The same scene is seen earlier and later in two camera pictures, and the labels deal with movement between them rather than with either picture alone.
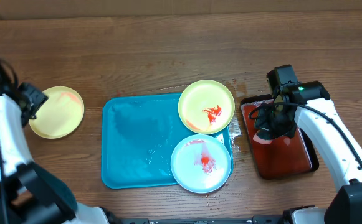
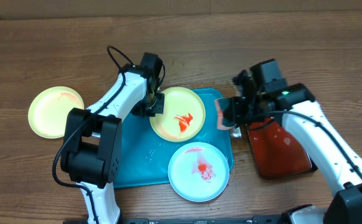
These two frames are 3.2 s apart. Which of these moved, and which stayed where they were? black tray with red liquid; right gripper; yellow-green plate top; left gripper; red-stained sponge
Moved: red-stained sponge; yellow-green plate top; left gripper; right gripper
Stayed: black tray with red liquid
